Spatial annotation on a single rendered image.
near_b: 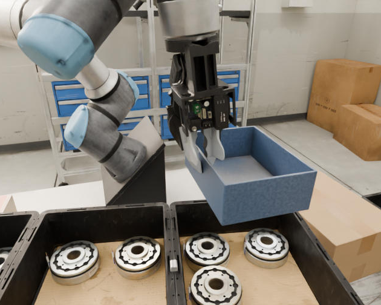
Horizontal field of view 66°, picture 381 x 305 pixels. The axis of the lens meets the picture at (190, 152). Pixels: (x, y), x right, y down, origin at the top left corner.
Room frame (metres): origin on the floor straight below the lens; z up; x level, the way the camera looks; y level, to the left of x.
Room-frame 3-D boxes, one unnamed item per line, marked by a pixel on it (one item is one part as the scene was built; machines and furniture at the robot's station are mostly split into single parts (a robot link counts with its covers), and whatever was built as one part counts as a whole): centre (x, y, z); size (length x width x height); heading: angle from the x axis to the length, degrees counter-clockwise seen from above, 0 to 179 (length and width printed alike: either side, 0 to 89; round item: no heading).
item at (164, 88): (2.50, -0.09, 0.60); 0.72 x 0.03 x 0.56; 107
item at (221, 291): (0.41, -0.05, 0.86); 0.05 x 0.05 x 0.01
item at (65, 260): (0.49, 0.26, 0.86); 0.05 x 0.05 x 0.01
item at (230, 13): (2.67, 0.12, 1.32); 1.20 x 0.45 x 0.06; 107
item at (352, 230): (0.70, -0.39, 0.78); 0.30 x 0.22 x 0.16; 20
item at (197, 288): (0.41, -0.05, 0.86); 0.10 x 0.10 x 0.01
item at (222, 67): (2.41, 0.30, 0.91); 1.70 x 0.10 x 0.05; 107
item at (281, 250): (0.53, -0.18, 0.86); 0.10 x 0.10 x 0.01
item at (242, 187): (0.46, -0.09, 1.11); 0.20 x 0.15 x 0.07; 17
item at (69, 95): (2.26, 0.68, 0.60); 0.72 x 0.03 x 0.56; 107
